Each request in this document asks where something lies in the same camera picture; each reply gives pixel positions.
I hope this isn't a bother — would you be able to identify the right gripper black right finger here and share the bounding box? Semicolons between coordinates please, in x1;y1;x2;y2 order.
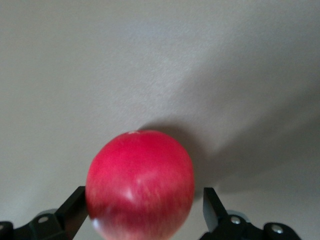
199;187;301;240

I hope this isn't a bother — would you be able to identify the red apple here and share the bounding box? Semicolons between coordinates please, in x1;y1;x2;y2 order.
85;129;196;240

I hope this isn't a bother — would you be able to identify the brown table cover cloth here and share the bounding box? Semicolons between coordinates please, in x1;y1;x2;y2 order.
0;0;320;240

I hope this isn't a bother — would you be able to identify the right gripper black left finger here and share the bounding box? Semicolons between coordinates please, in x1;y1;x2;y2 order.
0;185;90;240

